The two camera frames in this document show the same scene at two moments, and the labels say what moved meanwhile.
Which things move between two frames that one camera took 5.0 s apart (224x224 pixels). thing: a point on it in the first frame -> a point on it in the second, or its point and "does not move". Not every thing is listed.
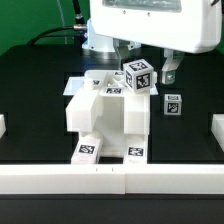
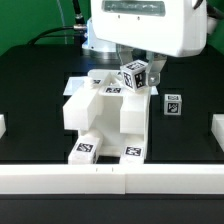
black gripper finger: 171,64 -> 154,64
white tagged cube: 138,74 does not move
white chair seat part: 121,113 does not move
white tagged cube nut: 173,104 does not move
